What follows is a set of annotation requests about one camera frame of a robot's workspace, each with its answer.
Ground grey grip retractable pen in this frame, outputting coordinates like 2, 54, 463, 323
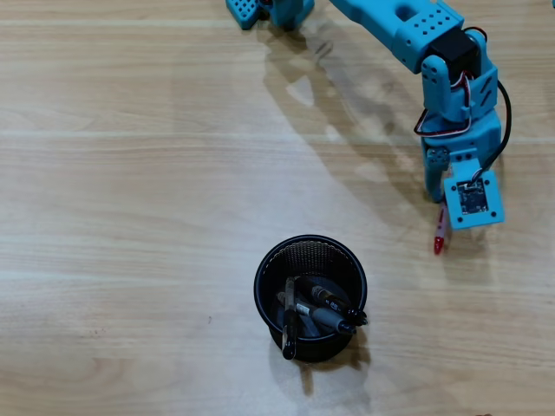
276, 290, 357, 335

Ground red retractable pen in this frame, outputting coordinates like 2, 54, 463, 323
433, 203, 454, 256

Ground teal perforated clamp block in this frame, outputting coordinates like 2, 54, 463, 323
225, 0, 272, 30

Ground black barrel labelled pen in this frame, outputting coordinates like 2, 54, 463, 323
294, 276, 369, 327

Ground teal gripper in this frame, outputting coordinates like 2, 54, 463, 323
420, 107, 503, 204

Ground black camera cable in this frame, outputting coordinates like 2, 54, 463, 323
480, 80, 513, 175

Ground black mesh pen holder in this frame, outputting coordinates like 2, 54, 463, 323
253, 234, 369, 364

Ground red white black servo wire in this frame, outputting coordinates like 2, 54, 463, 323
414, 25, 489, 137

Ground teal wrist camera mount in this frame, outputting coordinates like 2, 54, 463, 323
442, 158, 506, 231

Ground clear pen with black cap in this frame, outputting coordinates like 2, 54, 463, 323
281, 276, 298, 361

